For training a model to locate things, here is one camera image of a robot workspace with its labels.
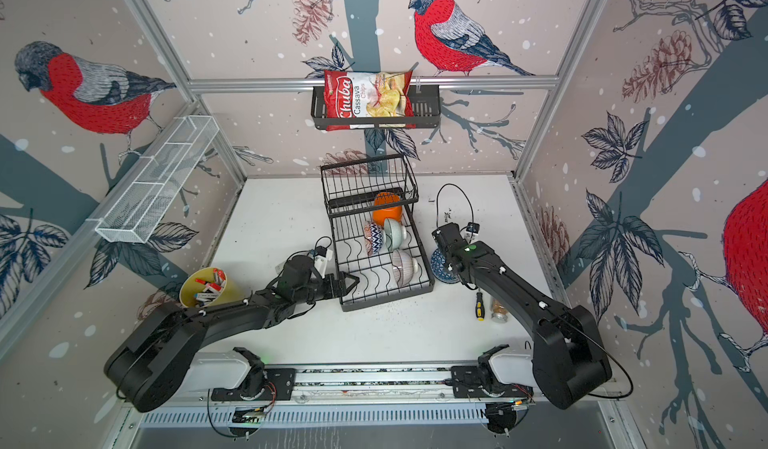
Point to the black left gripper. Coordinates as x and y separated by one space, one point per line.
333 291

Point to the blue patterned bowl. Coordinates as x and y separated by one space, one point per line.
440 269

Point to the light green ceramic bowl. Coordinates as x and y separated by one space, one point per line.
395 232

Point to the orange plastic bowl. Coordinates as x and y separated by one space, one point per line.
387 205

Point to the pink patterned glass bowl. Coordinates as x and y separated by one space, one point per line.
405 268

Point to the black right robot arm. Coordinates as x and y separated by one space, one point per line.
568 357

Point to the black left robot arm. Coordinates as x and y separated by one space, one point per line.
151 364

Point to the yellow black screwdriver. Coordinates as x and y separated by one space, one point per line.
479 306

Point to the glass spice jar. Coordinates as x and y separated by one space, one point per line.
499 312

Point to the yellow cup with markers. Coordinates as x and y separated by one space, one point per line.
209 286

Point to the red cassava chips bag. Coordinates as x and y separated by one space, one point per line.
355 95

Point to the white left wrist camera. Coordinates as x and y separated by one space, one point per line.
321 257

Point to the black wire dish rack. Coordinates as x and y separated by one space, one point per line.
379 254

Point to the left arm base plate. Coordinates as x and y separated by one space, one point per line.
271 384

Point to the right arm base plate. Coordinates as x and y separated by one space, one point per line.
471 382

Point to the black wall basket shelf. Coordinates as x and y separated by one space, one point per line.
419 108

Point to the white wire mesh shelf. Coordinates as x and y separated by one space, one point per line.
141 207

